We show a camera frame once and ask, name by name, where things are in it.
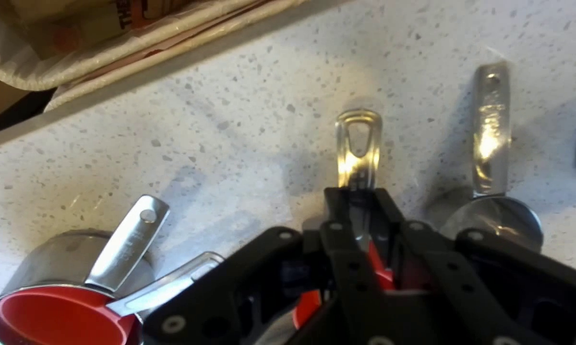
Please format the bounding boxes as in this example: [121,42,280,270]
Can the red measuring cup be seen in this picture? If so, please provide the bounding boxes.
[0,192,173,334]

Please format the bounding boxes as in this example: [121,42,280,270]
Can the large orange measuring cup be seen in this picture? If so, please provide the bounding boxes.
[0,249,227,345]

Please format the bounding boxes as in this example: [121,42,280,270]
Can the trash bin white bag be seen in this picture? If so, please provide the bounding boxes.
[0,0,271,94]

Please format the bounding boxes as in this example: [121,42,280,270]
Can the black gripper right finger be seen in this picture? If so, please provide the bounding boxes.
[371,188,576,345]

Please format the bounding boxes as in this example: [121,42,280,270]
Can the brown printed paper bag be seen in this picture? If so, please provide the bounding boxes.
[104,0,198,35]

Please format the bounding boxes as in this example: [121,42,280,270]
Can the silver flat-handled measuring cup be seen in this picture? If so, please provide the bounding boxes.
[426,61,547,255]

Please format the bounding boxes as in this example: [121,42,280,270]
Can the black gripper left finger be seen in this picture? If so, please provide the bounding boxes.
[140,186,392,345]

